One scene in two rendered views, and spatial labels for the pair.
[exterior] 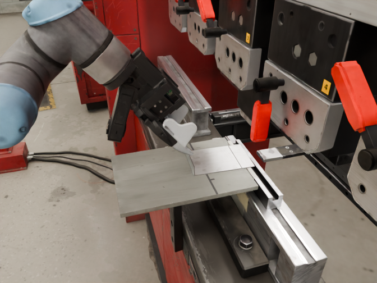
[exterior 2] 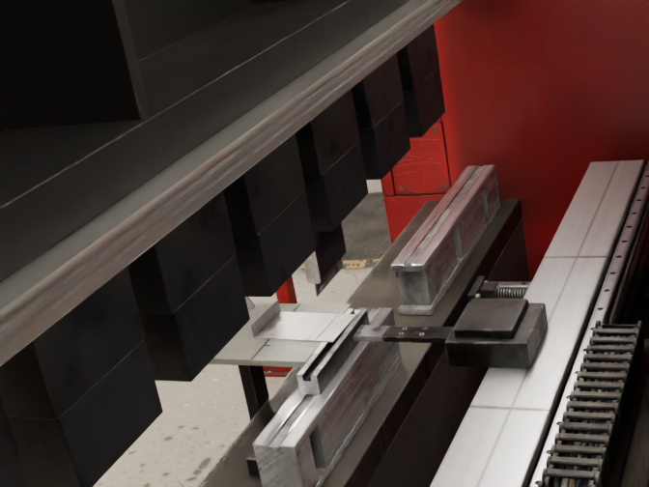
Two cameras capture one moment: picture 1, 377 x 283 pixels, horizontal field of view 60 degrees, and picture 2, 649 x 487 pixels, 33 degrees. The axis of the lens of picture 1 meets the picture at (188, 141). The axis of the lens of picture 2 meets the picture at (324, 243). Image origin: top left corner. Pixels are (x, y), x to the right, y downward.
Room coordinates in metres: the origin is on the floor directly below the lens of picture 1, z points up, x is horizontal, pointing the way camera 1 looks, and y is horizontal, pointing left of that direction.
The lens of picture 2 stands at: (-0.48, -1.09, 1.68)
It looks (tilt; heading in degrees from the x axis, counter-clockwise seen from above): 21 degrees down; 42
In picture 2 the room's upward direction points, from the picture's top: 11 degrees counter-clockwise
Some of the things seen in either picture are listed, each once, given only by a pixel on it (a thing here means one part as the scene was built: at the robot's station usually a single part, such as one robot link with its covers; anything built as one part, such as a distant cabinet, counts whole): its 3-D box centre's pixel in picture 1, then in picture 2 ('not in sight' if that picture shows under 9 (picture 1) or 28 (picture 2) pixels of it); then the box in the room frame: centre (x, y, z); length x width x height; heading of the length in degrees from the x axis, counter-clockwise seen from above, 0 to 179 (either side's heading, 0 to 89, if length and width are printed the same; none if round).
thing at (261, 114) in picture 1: (265, 110); not in sight; (0.40, -0.11, 1.20); 0.04 x 0.02 x 0.10; 106
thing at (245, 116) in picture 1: (253, 104); (324, 250); (0.57, -0.13, 1.13); 0.10 x 0.02 x 0.10; 16
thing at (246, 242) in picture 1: (246, 241); not in sight; (0.42, -0.11, 0.91); 0.03 x 0.03 x 0.02
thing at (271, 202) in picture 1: (251, 170); (335, 349); (0.55, -0.13, 0.98); 0.20 x 0.03 x 0.03; 16
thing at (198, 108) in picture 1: (180, 90); (451, 233); (1.10, 0.03, 0.92); 0.50 x 0.06 x 0.10; 16
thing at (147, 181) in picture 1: (179, 172); (249, 332); (0.53, 0.02, 1.00); 0.26 x 0.18 x 0.01; 106
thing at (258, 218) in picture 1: (254, 201); (335, 397); (0.52, -0.14, 0.92); 0.39 x 0.06 x 0.10; 16
